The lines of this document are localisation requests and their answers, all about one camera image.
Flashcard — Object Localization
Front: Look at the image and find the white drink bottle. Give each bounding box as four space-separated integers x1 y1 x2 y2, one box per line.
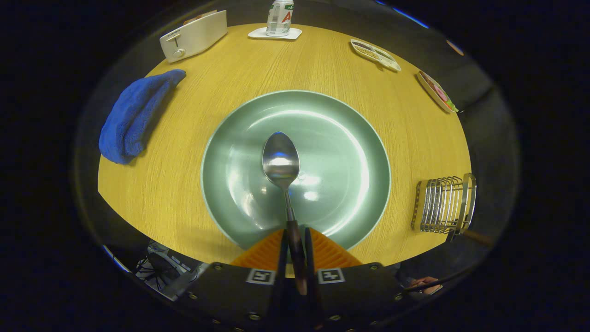
266 0 295 37

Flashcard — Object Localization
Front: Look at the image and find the plate of toy food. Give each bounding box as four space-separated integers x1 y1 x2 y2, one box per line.
417 70 459 114

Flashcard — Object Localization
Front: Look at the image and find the metal wire rack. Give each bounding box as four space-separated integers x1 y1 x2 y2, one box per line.
411 173 477 236

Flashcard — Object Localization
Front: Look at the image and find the white toaster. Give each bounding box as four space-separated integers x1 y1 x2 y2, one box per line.
159 10 229 64

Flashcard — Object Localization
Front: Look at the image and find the blue towel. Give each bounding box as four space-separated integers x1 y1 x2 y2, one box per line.
98 69 187 165

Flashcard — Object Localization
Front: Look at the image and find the white divided snack tray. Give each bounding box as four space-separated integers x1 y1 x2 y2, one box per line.
350 39 402 72

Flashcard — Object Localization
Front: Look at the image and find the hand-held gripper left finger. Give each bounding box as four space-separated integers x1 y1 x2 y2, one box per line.
177 228 290 332

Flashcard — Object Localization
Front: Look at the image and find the brown toast slice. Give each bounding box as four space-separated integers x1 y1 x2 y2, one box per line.
183 9 218 26

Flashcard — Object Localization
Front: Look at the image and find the white square coaster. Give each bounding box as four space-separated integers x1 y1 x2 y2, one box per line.
248 27 303 41

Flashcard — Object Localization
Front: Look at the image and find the metal spoon with brown handle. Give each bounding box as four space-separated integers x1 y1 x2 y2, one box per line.
262 131 308 296

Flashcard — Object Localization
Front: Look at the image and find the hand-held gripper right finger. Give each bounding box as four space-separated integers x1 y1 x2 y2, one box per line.
304 227 408 332

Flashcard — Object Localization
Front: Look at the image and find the green round plate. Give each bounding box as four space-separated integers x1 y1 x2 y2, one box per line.
201 90 391 252

